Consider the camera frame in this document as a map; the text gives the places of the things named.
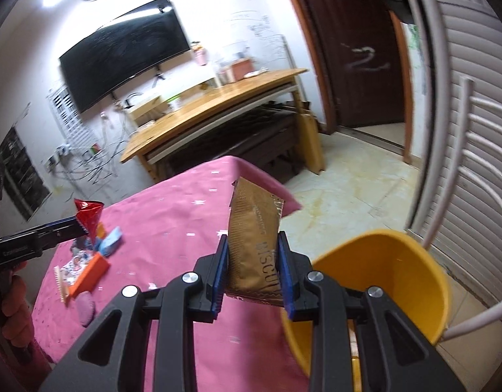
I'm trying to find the person's left forearm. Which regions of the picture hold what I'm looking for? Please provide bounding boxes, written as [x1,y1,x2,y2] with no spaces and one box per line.
[0,322,51,392]

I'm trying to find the white slatted shutter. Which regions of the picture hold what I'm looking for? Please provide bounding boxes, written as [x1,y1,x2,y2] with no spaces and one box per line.
[410,0,502,335]

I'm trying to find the white power socket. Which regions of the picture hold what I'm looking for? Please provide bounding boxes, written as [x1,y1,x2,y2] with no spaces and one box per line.
[47,143,74,168]

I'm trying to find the person's left hand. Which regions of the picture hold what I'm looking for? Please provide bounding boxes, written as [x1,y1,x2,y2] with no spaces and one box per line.
[1,273,34,329]

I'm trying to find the dark wall panel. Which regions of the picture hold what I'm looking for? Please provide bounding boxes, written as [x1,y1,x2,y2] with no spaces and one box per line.
[0,126,51,221]

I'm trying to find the black wall television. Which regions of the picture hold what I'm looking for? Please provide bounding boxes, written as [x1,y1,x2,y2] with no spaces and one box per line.
[58,0,192,115]

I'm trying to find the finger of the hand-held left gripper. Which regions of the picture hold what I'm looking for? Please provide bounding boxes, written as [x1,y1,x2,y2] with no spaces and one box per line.
[36,216,92,256]

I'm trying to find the eye chart poster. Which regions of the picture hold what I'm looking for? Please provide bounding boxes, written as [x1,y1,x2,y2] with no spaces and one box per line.
[47,84,98,160]

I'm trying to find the blue packet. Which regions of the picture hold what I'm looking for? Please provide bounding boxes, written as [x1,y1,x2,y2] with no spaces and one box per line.
[96,226,124,258]

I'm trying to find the yellow plastic bucket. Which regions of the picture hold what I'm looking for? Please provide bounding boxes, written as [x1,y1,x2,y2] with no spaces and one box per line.
[280,230,454,378]

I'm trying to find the orange cardboard box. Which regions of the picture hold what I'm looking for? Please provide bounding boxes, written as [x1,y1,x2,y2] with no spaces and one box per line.
[67,253,111,298]

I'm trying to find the red foil wrapper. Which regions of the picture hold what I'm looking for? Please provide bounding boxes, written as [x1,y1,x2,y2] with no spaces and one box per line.
[73,198,105,239]

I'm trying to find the tangled power cables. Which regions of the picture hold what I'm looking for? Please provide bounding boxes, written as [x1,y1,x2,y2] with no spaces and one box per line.
[51,102,133,184]

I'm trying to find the white printed snack packet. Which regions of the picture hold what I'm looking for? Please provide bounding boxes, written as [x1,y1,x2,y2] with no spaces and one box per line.
[54,251,97,305]

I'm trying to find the dark brown door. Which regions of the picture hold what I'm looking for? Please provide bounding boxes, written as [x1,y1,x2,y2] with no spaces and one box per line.
[294,0,407,133]

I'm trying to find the wooden desk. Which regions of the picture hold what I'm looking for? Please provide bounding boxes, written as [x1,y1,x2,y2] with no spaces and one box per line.
[120,67,326,184]

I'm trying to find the white chair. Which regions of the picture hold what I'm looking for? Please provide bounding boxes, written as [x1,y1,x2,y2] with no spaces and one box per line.
[398,0,502,341]

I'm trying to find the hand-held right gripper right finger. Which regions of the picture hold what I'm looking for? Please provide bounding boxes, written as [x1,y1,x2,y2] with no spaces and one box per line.
[276,231,468,392]

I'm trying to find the pink star tablecloth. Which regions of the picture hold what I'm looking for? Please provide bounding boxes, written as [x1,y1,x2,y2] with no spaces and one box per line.
[30,155,313,392]

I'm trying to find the purple soft pouch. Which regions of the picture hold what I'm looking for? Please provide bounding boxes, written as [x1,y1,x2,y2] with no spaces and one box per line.
[73,291,97,327]

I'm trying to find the white desk shelf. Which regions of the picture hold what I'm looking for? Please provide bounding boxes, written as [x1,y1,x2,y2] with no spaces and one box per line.
[124,94,182,131]

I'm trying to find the dark leather bench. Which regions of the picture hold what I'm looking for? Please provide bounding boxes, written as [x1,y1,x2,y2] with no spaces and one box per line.
[165,104,313,180]

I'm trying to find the gold biscuit wrapper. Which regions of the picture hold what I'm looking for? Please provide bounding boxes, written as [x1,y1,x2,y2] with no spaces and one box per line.
[226,177,285,307]

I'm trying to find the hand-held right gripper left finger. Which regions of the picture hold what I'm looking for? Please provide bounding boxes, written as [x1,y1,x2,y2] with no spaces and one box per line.
[39,233,231,392]

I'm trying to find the clear plastic container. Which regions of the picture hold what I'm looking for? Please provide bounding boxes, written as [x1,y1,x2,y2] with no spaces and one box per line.
[216,45,256,86]

